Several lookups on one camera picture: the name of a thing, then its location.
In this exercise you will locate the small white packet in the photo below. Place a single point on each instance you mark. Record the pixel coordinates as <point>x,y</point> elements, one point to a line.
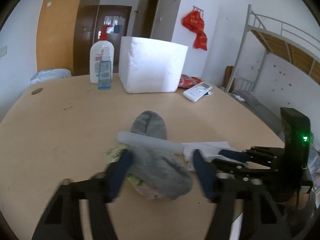
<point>210,93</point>

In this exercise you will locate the wooden side door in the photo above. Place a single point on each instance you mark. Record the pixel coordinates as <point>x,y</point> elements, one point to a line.
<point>152,17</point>

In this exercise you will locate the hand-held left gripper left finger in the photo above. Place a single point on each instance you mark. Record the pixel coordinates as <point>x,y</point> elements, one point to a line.
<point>120,172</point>

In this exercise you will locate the white cloth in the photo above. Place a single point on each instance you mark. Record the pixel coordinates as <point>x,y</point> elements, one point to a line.
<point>212,145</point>

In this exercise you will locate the red plastic bag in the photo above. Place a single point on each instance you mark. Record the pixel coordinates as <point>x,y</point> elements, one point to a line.
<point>200,41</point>
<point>193,21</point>

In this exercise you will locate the white foam box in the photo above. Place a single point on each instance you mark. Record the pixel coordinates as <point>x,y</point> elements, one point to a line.
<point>150,67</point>

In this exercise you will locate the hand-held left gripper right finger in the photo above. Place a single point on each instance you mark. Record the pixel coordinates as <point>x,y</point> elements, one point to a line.
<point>203,177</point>

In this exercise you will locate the metal wall hook rack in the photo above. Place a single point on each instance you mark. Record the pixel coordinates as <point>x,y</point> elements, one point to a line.
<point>198,9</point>

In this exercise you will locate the white remote control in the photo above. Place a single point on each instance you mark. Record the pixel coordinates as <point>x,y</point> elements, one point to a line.
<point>196,92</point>

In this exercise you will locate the dark brown entrance door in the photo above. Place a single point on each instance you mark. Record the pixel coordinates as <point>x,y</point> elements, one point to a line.
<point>125,11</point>

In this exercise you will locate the person's right forearm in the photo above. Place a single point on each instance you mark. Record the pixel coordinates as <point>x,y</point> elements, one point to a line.
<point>297,200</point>

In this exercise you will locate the metal bunk bed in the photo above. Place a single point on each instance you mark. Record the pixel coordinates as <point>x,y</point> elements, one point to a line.
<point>275,42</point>

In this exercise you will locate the white double wall outlet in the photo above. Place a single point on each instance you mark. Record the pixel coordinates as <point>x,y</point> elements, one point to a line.
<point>2,51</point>

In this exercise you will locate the white foam tube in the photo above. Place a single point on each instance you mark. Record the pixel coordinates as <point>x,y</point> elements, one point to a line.
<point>150,142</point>

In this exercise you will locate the taped paper notices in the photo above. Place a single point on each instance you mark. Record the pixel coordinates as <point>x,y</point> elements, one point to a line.
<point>116,23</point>

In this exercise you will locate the small blue spray bottle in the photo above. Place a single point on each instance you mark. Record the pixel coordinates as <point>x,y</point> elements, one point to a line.
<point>104,75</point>

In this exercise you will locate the grey sock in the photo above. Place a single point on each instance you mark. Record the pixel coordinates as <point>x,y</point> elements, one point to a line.
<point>160,165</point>

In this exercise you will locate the wooden wardrobe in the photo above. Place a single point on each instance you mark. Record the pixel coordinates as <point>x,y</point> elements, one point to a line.
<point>57,30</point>

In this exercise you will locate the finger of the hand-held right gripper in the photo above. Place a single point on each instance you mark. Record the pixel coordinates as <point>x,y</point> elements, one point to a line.
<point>232,155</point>
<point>232,166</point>

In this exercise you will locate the red snack packet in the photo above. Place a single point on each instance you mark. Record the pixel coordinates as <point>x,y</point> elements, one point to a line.
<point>187,81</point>

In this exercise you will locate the white pump lotion bottle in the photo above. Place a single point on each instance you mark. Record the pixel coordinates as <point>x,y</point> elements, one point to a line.
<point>96,62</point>

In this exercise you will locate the brown wooden board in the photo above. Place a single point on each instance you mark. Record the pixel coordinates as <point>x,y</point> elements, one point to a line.
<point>228,78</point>

